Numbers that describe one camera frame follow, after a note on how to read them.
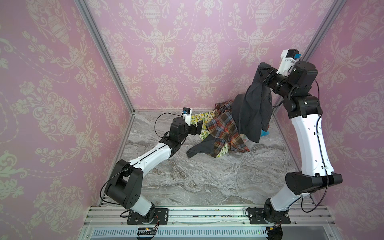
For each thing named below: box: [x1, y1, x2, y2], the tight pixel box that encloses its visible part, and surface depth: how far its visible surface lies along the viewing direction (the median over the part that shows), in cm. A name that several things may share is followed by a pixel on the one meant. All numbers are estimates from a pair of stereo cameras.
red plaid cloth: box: [206, 100, 250, 159], surface depth 96 cm
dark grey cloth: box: [186, 62, 273, 159], surface depth 82 cm
